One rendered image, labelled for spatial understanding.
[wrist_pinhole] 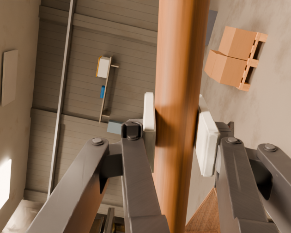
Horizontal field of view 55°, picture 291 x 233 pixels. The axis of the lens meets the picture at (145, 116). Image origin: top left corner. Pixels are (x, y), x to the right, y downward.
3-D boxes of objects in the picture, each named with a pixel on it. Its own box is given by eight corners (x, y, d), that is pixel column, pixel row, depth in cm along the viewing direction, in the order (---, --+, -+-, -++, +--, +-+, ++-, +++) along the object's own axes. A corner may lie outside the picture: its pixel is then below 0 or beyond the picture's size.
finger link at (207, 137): (207, 132, 16) (221, 132, 16) (192, 93, 22) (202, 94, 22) (201, 177, 17) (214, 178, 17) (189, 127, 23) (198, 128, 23)
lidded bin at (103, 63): (111, 58, 775) (101, 55, 773) (109, 59, 735) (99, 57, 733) (108, 75, 792) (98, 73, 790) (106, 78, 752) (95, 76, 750)
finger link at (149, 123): (153, 175, 17) (141, 174, 17) (152, 126, 23) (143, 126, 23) (155, 130, 16) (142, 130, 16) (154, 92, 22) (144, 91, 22)
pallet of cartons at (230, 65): (226, 75, 454) (203, 70, 451) (241, 28, 427) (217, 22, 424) (247, 94, 355) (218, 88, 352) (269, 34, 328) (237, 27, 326)
